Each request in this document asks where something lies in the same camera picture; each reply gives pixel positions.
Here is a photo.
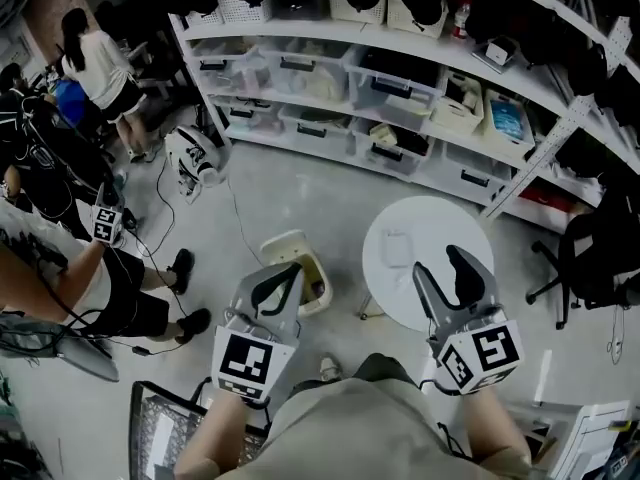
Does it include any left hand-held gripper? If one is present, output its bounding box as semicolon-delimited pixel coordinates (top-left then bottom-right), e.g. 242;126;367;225
211;262;307;403

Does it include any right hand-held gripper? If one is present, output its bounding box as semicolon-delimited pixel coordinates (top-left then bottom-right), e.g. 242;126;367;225
412;244;525;397

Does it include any beige plastic trash bin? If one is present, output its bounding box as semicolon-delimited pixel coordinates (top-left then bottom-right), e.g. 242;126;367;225
259;229;335;318

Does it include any person's right forearm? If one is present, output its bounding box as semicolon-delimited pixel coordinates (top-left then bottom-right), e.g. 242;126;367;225
457;382;533;465

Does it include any person's left forearm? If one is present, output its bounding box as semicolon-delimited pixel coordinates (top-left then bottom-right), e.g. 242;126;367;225
173;390;274;480

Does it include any white round table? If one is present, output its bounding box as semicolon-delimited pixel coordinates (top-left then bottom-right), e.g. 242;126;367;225
357;195;497;333

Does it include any person's light shoe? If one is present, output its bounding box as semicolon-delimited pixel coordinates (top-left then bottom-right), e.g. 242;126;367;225
319;355;344;382

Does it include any black office chair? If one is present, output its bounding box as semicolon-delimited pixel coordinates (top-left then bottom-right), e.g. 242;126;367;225
525;181;640;331

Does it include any person's beige shirt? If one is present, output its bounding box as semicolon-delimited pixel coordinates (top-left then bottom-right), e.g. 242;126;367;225
238;352;534;480

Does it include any black mesh chair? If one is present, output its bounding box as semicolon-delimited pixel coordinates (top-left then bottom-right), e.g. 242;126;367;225
128;380;272;480

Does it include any beige slotted basket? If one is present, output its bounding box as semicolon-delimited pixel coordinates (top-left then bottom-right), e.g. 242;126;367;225
480;89;537;158
430;69;486;137

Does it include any white drawer unit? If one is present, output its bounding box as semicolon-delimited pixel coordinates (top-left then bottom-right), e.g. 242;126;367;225
548;399;634;480

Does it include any grey padded board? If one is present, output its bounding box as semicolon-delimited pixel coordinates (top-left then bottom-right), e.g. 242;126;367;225
0;311;121;384

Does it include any group of clear storage boxes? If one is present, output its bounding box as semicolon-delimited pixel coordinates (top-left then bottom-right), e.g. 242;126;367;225
191;36;517;205

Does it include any small white box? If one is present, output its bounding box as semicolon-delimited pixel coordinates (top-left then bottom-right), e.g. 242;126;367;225
483;34;522;68

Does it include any red label bottle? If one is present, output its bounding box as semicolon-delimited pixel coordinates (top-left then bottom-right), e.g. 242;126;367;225
451;0;474;40

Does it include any white slotted basket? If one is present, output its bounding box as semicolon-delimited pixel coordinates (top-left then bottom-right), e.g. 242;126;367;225
213;0;274;25
386;0;450;40
327;0;389;25

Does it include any white metal shelving unit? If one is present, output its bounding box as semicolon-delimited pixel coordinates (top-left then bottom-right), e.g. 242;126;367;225
152;0;640;234

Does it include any grey floor cable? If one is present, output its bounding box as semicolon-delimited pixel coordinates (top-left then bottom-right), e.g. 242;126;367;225
225;175;269;267

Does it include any black floor cable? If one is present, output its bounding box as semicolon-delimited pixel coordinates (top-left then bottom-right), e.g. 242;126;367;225
107;155;201;359

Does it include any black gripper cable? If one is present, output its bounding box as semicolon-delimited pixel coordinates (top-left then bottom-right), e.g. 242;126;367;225
418;376;474;462

